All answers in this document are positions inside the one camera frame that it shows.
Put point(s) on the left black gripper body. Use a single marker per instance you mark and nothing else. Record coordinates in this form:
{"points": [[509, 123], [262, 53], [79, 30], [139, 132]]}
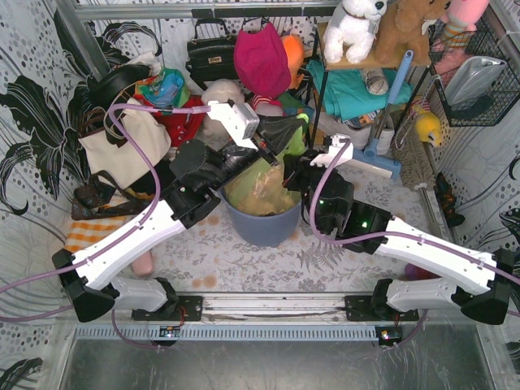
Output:
{"points": [[265, 145]]}

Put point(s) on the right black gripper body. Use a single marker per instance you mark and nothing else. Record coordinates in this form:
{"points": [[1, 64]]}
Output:
{"points": [[301, 171]]}

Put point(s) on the green plastic trash bag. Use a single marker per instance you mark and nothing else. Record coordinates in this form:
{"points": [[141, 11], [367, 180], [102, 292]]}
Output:
{"points": [[258, 191]]}

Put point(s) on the blue trash bin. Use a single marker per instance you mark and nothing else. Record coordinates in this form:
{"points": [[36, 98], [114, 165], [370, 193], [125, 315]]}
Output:
{"points": [[263, 231]]}

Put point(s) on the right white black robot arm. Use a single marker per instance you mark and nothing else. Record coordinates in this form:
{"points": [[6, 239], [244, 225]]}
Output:
{"points": [[478, 283]]}

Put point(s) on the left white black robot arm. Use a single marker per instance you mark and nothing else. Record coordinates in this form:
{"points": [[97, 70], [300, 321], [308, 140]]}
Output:
{"points": [[90, 277]]}

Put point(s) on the magenta fabric bag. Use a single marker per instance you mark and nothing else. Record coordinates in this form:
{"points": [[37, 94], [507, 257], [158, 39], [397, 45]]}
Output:
{"points": [[261, 62]]}

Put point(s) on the colorful printed bag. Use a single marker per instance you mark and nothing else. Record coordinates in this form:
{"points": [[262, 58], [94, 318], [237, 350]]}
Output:
{"points": [[165, 91]]}

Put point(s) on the cream canvas tote bag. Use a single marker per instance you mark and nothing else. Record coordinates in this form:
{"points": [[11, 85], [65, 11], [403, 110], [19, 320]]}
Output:
{"points": [[121, 160]]}

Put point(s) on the pink white plush pig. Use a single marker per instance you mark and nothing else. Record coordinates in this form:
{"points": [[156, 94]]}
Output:
{"points": [[266, 106]]}

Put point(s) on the white sneakers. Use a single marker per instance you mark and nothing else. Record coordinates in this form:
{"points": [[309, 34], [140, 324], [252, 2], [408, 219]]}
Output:
{"points": [[360, 137]]}

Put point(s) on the teal folded cloth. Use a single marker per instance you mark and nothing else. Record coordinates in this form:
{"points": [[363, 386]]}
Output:
{"points": [[346, 94]]}

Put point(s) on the red cloth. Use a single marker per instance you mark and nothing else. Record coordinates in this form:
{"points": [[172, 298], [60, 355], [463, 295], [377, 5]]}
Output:
{"points": [[180, 127]]}

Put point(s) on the orange plush toy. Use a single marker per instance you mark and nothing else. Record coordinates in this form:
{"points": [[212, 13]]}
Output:
{"points": [[294, 50]]}

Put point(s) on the black leather handbag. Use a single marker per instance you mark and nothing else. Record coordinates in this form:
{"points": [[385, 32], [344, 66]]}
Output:
{"points": [[211, 59]]}

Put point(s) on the grey baseball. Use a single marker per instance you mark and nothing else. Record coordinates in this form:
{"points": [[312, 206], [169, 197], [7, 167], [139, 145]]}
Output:
{"points": [[375, 81]]}

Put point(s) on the black metal shelf rack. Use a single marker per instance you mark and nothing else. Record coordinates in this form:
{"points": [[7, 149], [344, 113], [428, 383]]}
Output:
{"points": [[321, 97]]}

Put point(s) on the white plush dog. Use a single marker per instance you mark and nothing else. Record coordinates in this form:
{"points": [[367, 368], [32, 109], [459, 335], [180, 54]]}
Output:
{"points": [[351, 30]]}

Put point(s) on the yellow plush duck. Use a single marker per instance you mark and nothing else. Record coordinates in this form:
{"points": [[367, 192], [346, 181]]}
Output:
{"points": [[427, 125]]}

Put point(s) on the purple orange sock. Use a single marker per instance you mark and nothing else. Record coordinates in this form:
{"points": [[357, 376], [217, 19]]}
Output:
{"points": [[413, 273]]}

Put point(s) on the brown teddy bear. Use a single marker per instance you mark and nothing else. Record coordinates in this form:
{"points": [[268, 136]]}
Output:
{"points": [[402, 25]]}

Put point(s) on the pink round object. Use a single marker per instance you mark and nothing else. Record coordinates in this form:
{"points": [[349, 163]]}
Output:
{"points": [[143, 265]]}

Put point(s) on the silver pouch in basket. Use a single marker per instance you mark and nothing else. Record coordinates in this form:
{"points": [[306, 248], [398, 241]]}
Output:
{"points": [[473, 79]]}

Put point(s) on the orange white checkered cloth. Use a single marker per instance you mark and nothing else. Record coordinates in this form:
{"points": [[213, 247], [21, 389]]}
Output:
{"points": [[84, 233]]}

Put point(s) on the pink plush toy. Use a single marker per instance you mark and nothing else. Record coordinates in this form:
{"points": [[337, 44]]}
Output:
{"points": [[461, 17]]}

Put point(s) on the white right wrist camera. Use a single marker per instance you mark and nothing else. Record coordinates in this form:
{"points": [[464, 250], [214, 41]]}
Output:
{"points": [[338, 149]]}

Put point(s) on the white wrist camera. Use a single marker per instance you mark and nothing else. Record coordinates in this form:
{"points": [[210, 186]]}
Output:
{"points": [[338, 149], [239, 120]]}

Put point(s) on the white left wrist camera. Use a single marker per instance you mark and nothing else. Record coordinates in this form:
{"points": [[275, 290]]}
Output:
{"points": [[239, 120]]}

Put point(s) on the metal handled broom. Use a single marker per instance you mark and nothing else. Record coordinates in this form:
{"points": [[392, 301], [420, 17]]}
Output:
{"points": [[418, 175]]}

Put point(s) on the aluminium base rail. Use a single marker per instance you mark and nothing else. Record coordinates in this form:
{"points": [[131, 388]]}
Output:
{"points": [[270, 316]]}

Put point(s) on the black wire basket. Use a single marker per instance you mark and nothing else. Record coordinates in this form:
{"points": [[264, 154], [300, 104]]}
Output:
{"points": [[447, 56]]}

